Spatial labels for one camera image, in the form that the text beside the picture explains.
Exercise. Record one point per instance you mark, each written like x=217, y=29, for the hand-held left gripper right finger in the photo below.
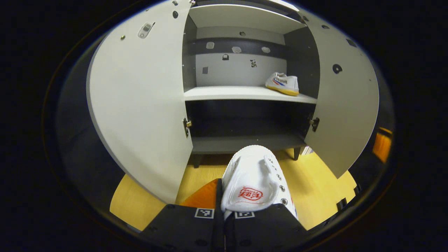
x=266, y=231

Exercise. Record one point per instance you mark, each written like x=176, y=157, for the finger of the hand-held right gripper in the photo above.
x=382, y=145

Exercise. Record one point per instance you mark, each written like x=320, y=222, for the black backdrop cloth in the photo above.
x=77, y=140
x=385, y=108

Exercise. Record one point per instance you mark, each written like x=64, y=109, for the white shoe cabinet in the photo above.
x=245, y=92

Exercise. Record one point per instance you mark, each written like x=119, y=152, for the metal door hinge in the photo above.
x=187, y=125
x=314, y=123

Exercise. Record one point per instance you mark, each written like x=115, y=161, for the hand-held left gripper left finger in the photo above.
x=220, y=196

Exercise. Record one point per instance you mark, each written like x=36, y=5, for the white cabinet door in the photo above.
x=346, y=105
x=140, y=105

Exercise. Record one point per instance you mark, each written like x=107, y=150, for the white canvas shoe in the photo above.
x=252, y=171
x=285, y=84

